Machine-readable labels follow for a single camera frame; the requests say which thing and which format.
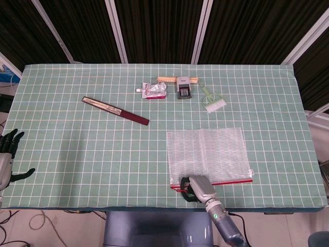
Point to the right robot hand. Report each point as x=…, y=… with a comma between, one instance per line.
x=203, y=187

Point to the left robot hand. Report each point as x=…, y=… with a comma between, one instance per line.
x=5, y=167

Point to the clear zip pouch red edge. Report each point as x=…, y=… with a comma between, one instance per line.
x=205, y=154

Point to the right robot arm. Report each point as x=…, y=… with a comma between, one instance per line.
x=226, y=226

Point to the blue-grey robot torso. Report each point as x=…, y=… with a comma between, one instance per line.
x=154, y=229

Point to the green checked tablecloth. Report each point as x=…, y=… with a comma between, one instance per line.
x=77, y=154

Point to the small green brush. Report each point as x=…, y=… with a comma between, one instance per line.
x=214, y=103

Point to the blue box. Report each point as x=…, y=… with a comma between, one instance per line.
x=6, y=77

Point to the dark red folded fan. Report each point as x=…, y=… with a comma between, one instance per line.
x=133, y=117

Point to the grey date stamp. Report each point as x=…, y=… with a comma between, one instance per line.
x=183, y=86

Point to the squeeze pouch with white cap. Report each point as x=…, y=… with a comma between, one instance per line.
x=154, y=90

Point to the wooden sticks bundle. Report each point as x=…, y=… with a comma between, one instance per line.
x=165, y=79

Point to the black pleated curtain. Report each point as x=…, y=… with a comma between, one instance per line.
x=159, y=25
x=15, y=25
x=82, y=25
x=257, y=25

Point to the white frame post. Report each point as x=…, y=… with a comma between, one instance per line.
x=51, y=28
x=203, y=28
x=10, y=64
x=117, y=31
x=308, y=36

